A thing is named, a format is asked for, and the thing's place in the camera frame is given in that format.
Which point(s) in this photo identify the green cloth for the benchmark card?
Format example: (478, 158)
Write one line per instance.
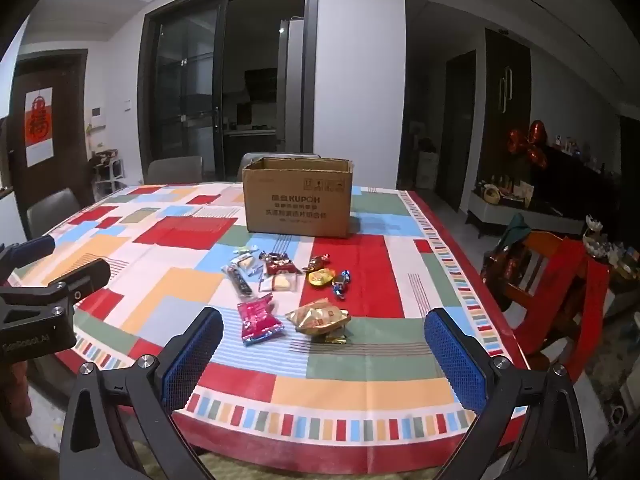
(514, 232)

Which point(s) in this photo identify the red snack packet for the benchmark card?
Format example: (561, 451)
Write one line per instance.
(280, 269)

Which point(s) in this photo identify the brown wooden door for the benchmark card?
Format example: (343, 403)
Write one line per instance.
(70, 160)

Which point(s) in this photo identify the red wooden chair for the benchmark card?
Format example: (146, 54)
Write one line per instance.
(575, 300)

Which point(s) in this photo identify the blue purple foil candy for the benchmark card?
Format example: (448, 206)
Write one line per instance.
(341, 282)

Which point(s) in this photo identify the gold foil wrapper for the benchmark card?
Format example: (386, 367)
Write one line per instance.
(337, 338)

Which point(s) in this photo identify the white shoe rack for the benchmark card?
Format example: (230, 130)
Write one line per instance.
(107, 172)

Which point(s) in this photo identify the grey dining chair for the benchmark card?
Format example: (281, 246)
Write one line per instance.
(52, 212)
(250, 160)
(175, 170)

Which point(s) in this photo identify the red white door poster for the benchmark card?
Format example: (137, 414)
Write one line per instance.
(39, 127)

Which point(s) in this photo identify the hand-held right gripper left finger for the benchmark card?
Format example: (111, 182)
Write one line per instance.
(192, 355)

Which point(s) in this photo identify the pink snack packet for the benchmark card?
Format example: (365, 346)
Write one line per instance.
(257, 320)

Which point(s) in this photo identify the colourful patchwork tablecloth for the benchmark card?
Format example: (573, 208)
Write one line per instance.
(350, 375)

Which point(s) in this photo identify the tall dark cabinet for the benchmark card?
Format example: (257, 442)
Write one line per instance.
(505, 110)

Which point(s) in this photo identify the gold bun packet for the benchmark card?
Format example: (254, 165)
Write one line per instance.
(317, 317)

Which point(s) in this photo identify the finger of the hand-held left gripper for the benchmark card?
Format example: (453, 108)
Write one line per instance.
(80, 280)
(30, 252)

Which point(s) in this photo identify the yellow foil candy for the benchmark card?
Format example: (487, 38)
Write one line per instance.
(321, 278)

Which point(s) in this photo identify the white intercom panel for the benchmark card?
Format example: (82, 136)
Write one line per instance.
(97, 116)

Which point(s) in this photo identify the white bin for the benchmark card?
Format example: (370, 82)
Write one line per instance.
(428, 167)

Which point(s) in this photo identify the red gold foil candy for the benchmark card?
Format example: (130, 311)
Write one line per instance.
(316, 263)

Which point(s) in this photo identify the dark interior door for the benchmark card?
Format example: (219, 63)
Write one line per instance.
(457, 130)

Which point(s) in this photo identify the clear bread packet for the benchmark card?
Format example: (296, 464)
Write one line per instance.
(281, 283)

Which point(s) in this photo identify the silver refrigerator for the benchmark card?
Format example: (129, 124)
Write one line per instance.
(292, 85)

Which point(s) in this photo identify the clear packet white snack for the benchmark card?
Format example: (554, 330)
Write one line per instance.
(245, 261)

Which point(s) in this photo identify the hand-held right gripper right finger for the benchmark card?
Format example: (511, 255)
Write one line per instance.
(455, 360)

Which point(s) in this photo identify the dark foil wrapped candy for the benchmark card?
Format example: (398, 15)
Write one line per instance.
(280, 258)

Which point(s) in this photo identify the brown cardboard box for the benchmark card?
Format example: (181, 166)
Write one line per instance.
(295, 205)

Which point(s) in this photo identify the white low sideboard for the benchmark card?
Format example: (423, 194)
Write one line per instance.
(525, 212)

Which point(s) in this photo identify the black sliding glass door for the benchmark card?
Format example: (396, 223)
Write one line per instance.
(185, 85)

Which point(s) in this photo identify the red foil balloon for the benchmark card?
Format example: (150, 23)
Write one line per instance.
(530, 142)

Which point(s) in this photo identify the dark stick snack packet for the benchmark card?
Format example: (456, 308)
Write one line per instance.
(239, 282)

